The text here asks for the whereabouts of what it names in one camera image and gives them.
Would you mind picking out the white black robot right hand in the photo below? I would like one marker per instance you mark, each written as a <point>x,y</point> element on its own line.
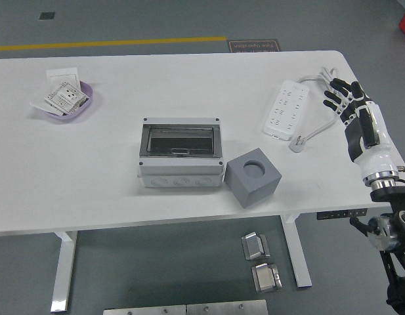
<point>374,154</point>

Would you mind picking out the steel base plate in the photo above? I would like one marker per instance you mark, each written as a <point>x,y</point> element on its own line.
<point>226,307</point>
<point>144,310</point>

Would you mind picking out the grey cube with round hole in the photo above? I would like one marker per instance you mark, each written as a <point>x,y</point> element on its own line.
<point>251,190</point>

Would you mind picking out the metal hinge block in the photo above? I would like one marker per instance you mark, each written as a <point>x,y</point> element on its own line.
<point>254,246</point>
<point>266,277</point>

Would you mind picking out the plain white cover plate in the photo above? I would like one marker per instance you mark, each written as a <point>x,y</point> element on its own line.
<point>39,104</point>

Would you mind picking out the purple plastic tray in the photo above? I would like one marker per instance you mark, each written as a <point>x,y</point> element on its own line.
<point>85,106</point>

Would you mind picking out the grey electrical box with lid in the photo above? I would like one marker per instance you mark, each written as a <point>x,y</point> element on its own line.
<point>179,177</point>

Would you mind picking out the yellow floor tape line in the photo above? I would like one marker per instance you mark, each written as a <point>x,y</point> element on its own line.
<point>107,43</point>

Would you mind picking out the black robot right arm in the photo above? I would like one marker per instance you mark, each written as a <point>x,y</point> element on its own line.
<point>396,197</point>

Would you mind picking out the white table leg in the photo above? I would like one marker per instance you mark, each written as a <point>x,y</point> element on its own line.
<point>300,262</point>
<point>64,279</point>

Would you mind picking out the brown floor sign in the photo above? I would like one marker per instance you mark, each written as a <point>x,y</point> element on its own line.
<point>254,46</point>

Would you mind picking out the black table control panel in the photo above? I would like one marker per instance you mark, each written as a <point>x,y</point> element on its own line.
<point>341,214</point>

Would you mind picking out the white wall switch plate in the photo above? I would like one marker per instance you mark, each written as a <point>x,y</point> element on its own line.
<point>62,75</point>

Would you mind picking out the white socket panel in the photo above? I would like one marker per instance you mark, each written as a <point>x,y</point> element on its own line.
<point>66,95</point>

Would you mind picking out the white power strip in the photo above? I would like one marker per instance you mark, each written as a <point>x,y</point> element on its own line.
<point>287,108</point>

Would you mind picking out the black floor cover square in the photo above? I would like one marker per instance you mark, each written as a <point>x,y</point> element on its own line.
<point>47,15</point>

